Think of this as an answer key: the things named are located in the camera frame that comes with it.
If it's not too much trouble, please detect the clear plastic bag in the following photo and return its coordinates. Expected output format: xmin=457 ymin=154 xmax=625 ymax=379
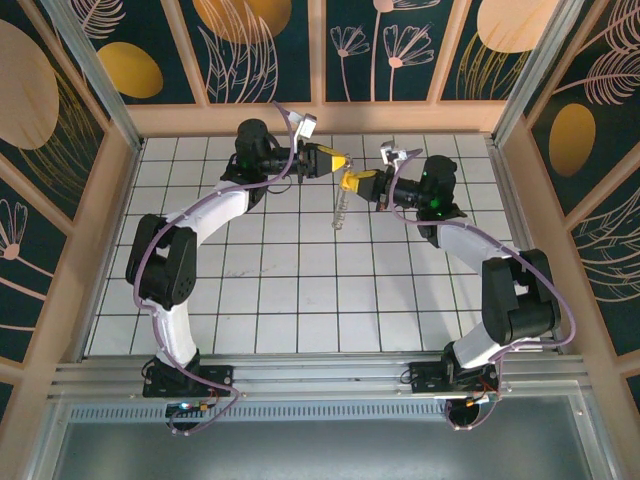
xmin=329 ymin=153 xmax=357 ymax=232

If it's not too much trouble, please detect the pink flowers art panel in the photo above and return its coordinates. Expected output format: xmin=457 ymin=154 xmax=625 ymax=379
xmin=322 ymin=0 xmax=459 ymax=105

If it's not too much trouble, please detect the orange circle leaves art panel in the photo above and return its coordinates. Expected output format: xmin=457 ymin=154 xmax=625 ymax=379
xmin=182 ymin=0 xmax=314 ymax=106

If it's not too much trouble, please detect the yellow oval feather art panel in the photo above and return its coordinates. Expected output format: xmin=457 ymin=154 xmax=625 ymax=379
xmin=522 ymin=0 xmax=640 ymax=219
xmin=59 ymin=0 xmax=206 ymax=106

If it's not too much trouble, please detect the feather leaves art panel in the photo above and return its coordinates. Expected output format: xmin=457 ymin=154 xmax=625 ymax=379
xmin=567 ymin=184 xmax=640 ymax=359

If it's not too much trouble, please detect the small circuit board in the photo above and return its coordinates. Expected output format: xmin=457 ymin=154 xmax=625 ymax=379
xmin=166 ymin=399 xmax=217 ymax=416
xmin=462 ymin=388 xmax=502 ymax=407

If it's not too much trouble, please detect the grey metal sheet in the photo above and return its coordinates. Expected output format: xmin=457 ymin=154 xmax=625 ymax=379
xmin=29 ymin=394 xmax=616 ymax=480

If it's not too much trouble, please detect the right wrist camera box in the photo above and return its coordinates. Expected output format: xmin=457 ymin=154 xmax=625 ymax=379
xmin=379 ymin=141 xmax=410 ymax=165

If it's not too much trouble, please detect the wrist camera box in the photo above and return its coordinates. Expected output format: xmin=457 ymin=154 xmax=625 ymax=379
xmin=379 ymin=141 xmax=410 ymax=165
xmin=288 ymin=112 xmax=320 ymax=140

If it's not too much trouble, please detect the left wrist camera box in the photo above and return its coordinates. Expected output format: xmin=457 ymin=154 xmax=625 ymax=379
xmin=288 ymin=112 xmax=320 ymax=140

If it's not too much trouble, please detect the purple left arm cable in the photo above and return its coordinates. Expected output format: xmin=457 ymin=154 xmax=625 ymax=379
xmin=130 ymin=101 xmax=296 ymax=440

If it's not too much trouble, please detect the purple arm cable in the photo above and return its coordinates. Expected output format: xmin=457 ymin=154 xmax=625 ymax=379
xmin=387 ymin=147 xmax=579 ymax=432
xmin=130 ymin=101 xmax=296 ymax=440

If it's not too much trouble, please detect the aluminium side rail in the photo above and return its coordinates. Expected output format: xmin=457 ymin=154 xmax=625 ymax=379
xmin=485 ymin=133 xmax=541 ymax=354
xmin=77 ymin=139 xmax=144 ymax=364

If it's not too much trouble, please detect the aluminium corner post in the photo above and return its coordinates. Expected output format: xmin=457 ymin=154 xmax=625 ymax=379
xmin=39 ymin=0 xmax=146 ymax=151
xmin=492 ymin=0 xmax=589 ymax=146

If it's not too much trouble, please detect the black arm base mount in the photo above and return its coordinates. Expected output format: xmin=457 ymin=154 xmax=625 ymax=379
xmin=142 ymin=357 xmax=236 ymax=399
xmin=408 ymin=359 xmax=501 ymax=401

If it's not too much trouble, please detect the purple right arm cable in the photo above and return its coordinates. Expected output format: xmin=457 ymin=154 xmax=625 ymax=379
xmin=387 ymin=147 xmax=579 ymax=432

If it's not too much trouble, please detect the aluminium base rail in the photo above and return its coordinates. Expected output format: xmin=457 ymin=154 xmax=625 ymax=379
xmin=47 ymin=352 xmax=594 ymax=401

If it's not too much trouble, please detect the slotted cable duct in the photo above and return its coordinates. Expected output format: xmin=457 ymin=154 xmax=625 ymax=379
xmin=67 ymin=403 xmax=449 ymax=422

